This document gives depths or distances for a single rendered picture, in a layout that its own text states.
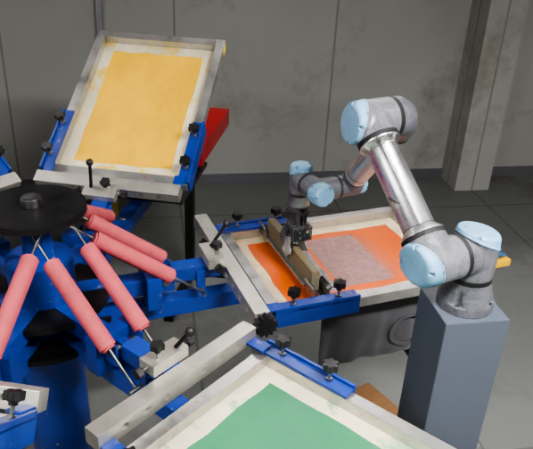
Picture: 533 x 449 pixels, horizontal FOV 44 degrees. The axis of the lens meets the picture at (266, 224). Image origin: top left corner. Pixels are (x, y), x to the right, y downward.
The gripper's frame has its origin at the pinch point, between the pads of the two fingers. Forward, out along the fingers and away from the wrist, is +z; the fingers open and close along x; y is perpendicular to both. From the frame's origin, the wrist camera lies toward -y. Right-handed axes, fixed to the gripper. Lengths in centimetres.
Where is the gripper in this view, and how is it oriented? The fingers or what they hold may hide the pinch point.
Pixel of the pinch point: (292, 253)
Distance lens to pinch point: 235.3
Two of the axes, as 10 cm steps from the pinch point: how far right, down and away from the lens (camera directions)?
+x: 9.3, -1.3, 3.4
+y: 3.6, 4.5, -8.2
